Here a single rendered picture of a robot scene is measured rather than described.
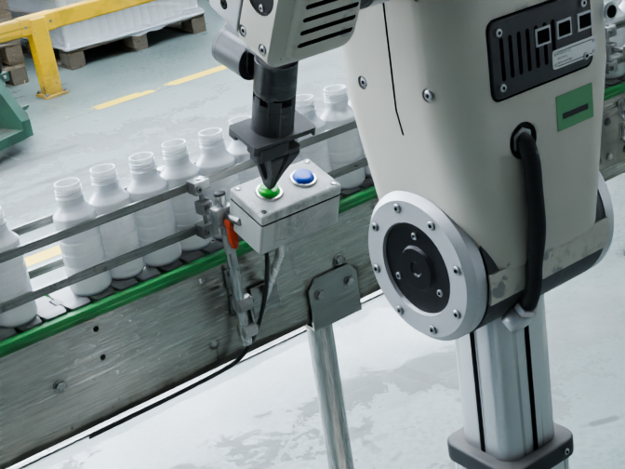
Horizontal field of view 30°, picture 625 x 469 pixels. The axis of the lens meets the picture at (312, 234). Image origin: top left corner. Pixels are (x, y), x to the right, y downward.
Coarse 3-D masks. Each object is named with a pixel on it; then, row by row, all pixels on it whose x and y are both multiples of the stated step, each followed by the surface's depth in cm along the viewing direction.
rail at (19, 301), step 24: (240, 168) 175; (168, 192) 168; (48, 216) 165; (120, 216) 164; (48, 240) 158; (168, 240) 170; (48, 264) 167; (120, 264) 166; (48, 288) 160; (0, 312) 156
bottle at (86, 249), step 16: (64, 192) 160; (80, 192) 162; (64, 208) 161; (80, 208) 162; (64, 224) 161; (64, 240) 162; (80, 240) 162; (96, 240) 163; (64, 256) 164; (80, 256) 163; (96, 256) 164; (80, 288) 165; (96, 288) 165
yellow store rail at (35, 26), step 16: (96, 0) 680; (112, 0) 686; (128, 0) 692; (144, 0) 698; (32, 16) 659; (48, 16) 664; (64, 16) 670; (80, 16) 676; (96, 16) 682; (0, 32) 650; (16, 32) 655; (32, 32) 659; (48, 32) 666; (32, 48) 668; (48, 48) 667; (48, 64) 669; (48, 80) 671; (48, 96) 671
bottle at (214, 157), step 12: (204, 132) 175; (216, 132) 175; (204, 144) 173; (216, 144) 173; (204, 156) 174; (216, 156) 173; (228, 156) 174; (204, 168) 173; (216, 168) 173; (228, 180) 174; (228, 192) 175
